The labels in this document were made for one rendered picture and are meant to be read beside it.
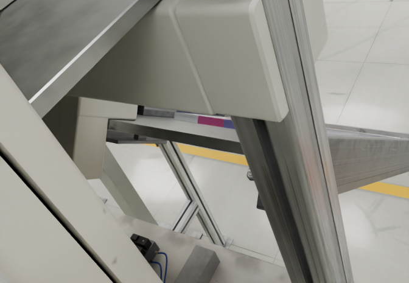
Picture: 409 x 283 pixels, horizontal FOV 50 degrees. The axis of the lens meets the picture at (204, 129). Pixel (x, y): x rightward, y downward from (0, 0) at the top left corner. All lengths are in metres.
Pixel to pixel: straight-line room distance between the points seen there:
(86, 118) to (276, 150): 0.22
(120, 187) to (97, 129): 1.11
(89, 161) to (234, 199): 1.53
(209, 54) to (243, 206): 1.70
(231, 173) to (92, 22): 1.85
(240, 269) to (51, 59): 0.86
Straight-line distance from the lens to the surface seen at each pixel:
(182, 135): 0.39
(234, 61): 0.21
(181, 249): 1.08
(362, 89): 2.30
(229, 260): 1.02
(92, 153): 0.44
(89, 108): 0.43
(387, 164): 0.72
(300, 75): 0.24
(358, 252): 1.71
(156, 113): 0.68
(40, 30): 0.22
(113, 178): 1.51
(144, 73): 0.25
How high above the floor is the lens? 1.46
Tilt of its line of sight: 39 degrees down
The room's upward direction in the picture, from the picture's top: 23 degrees counter-clockwise
